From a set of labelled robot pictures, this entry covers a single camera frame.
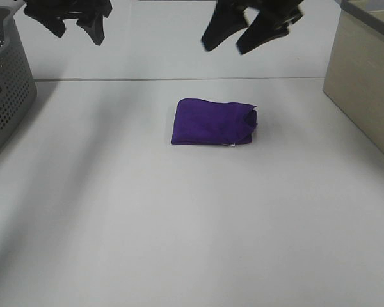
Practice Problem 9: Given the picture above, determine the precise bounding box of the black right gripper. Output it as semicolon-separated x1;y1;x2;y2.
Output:
201;0;303;54

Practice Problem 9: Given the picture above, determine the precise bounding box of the grey perforated plastic basket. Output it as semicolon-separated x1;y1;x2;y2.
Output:
0;6;37;151

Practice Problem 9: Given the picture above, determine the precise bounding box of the purple towel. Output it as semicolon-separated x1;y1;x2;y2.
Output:
171;98;257;146

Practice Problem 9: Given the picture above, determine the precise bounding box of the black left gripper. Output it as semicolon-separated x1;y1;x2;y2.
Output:
24;0;111;46

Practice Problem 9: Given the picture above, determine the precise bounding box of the beige storage box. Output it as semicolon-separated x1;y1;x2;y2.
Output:
323;1;384;154

